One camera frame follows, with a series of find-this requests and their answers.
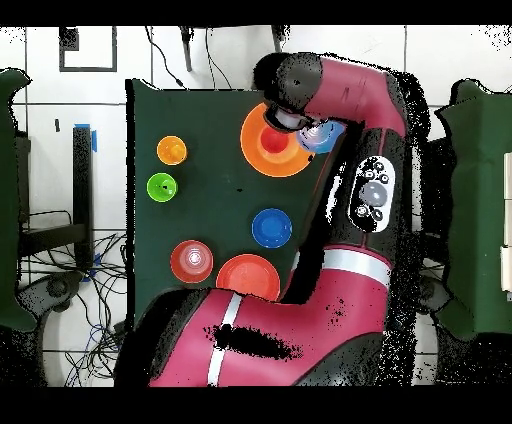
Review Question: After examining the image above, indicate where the light blue bowl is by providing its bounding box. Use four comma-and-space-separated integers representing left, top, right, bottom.
294, 118, 346, 156

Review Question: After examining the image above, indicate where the black metal frame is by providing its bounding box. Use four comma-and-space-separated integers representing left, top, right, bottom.
17, 125, 94, 271

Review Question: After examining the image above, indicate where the small red-orange bowl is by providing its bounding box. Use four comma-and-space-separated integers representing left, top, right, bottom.
169, 239, 215, 285

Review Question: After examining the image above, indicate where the red-orange cup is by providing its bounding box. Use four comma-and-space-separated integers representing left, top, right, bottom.
259, 126, 290, 155

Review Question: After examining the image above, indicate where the large orange bowl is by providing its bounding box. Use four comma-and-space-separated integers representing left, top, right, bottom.
239, 101, 315, 178

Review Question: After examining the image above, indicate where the neighbouring green cloth table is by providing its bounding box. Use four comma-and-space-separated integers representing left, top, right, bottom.
435, 78, 512, 341
0, 67, 39, 333

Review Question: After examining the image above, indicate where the green cup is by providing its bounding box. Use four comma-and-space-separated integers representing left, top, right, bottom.
146, 172, 179, 203

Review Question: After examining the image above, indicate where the dark grey pedestal base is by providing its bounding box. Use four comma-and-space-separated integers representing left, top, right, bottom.
17, 271, 85, 315
419, 275, 455, 315

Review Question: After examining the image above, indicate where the blue tape piece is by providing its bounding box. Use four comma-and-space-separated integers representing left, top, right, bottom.
73, 122, 98, 153

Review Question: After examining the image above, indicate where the black cable with plug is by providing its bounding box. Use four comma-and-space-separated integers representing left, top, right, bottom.
144, 26, 187, 89

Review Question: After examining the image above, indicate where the white panel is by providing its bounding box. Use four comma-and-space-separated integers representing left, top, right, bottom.
499, 151, 512, 293

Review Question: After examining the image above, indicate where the large red-orange bowl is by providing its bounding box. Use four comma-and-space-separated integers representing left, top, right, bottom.
215, 253, 282, 302

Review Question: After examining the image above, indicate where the tangle of cables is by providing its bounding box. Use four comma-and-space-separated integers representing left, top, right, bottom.
19, 231, 129, 387

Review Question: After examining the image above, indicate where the dark blue bowl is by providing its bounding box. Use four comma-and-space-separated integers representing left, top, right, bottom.
251, 207, 293, 250

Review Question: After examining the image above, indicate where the dark green tablecloth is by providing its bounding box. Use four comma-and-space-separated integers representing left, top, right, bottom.
125, 77, 349, 334

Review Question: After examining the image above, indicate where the orange cup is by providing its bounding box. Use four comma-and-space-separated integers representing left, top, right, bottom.
156, 134, 188, 166

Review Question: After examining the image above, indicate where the black square frame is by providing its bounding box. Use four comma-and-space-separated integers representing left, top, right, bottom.
58, 26, 118, 73

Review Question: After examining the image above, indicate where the camera tripod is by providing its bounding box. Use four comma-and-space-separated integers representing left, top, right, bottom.
178, 25, 290, 73

